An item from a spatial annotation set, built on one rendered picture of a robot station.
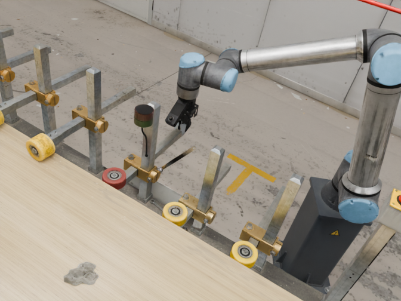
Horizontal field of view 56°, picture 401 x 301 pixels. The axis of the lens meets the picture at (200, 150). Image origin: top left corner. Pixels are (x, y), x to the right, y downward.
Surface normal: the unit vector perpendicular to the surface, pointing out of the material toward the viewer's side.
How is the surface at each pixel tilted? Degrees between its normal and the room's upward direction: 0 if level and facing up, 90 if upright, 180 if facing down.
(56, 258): 0
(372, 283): 0
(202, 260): 0
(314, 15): 90
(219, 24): 90
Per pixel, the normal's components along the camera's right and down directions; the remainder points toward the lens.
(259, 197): 0.16, -0.75
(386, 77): -0.29, 0.48
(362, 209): -0.27, 0.66
